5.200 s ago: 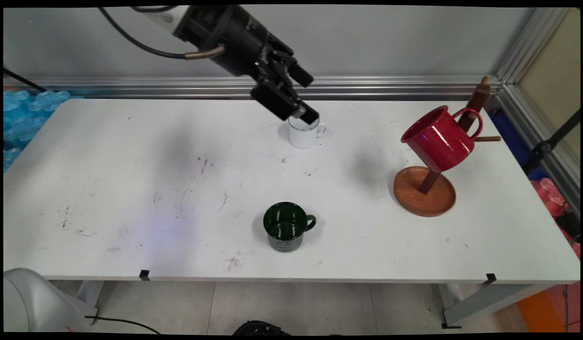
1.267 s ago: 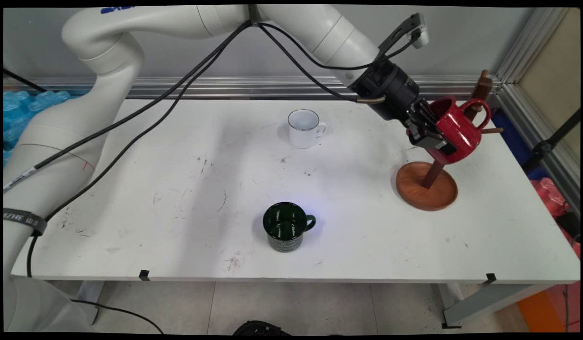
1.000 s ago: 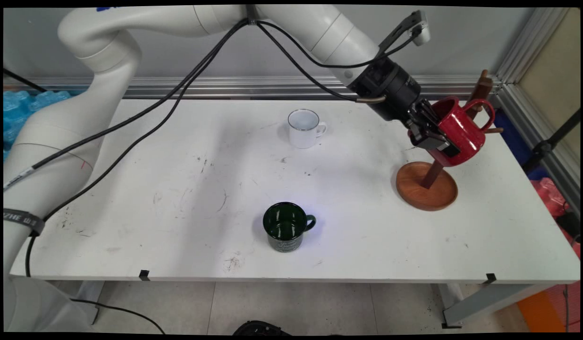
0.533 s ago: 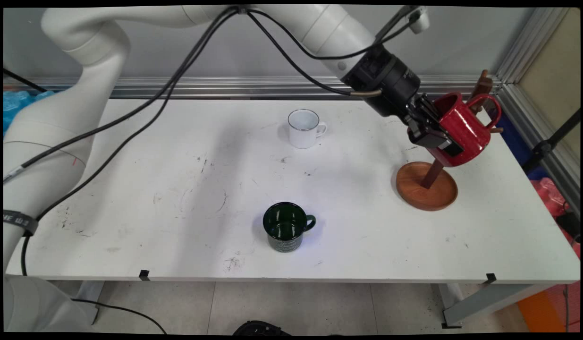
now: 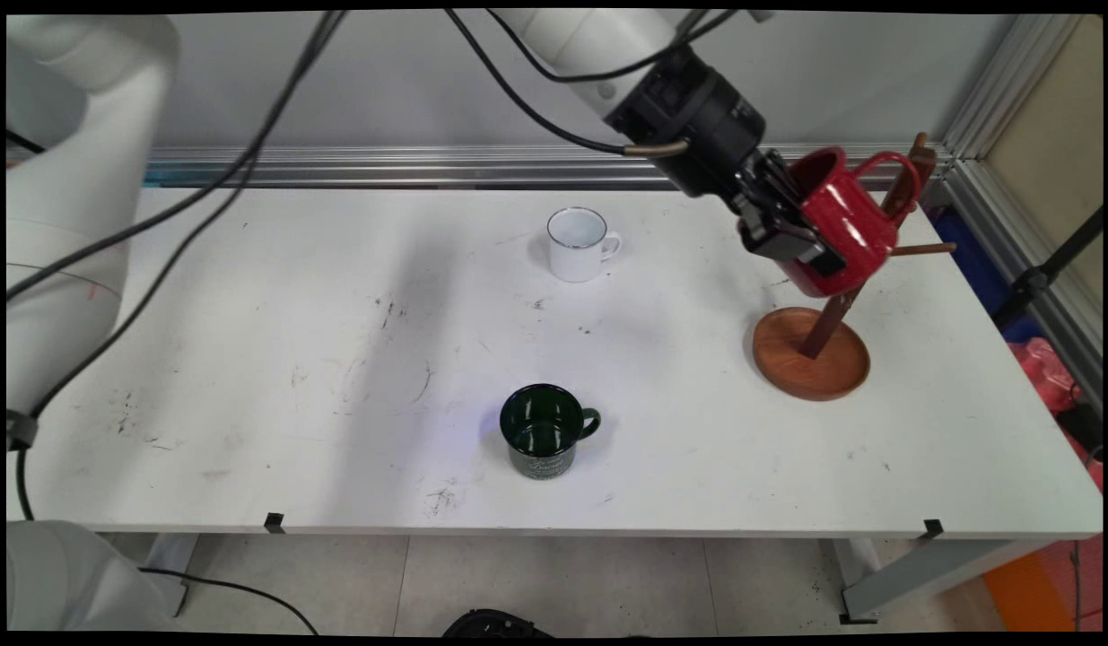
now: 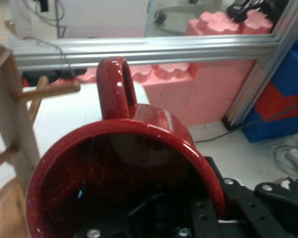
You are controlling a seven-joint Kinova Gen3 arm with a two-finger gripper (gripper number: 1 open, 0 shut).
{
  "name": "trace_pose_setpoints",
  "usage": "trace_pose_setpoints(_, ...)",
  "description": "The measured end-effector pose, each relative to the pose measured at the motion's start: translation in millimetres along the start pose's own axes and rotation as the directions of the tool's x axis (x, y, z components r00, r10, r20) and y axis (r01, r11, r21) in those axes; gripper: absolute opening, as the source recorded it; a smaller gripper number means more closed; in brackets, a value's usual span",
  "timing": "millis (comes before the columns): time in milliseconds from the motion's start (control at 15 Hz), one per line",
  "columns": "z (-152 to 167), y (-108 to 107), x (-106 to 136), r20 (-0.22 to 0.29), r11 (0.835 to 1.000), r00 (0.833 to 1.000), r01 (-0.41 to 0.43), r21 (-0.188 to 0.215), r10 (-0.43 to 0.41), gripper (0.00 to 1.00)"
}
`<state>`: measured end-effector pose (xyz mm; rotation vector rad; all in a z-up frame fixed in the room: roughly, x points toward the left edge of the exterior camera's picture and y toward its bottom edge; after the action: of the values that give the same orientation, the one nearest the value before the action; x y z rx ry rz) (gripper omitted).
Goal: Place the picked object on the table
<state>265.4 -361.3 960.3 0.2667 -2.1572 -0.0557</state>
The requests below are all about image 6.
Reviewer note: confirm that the blue foam block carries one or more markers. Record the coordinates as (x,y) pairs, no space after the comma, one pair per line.
(293,69)
(270,130)

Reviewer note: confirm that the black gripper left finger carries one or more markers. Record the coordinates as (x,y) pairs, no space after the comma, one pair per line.
(203,218)

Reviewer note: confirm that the white power strip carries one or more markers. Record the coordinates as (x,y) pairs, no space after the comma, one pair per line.
(296,156)

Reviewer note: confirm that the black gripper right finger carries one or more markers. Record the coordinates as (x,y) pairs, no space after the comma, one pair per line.
(250,213)

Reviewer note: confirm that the wooden mug tree stand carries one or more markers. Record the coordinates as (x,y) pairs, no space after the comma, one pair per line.
(12,111)

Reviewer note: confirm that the black connector block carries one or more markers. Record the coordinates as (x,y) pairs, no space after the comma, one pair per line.
(238,10)

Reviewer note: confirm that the large pink foam block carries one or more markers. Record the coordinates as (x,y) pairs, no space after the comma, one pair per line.
(201,94)

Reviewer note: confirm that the red ceramic mug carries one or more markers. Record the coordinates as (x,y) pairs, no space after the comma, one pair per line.
(164,119)

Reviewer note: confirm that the horizontal aluminium frame rail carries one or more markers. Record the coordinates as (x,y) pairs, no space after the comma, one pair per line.
(164,49)

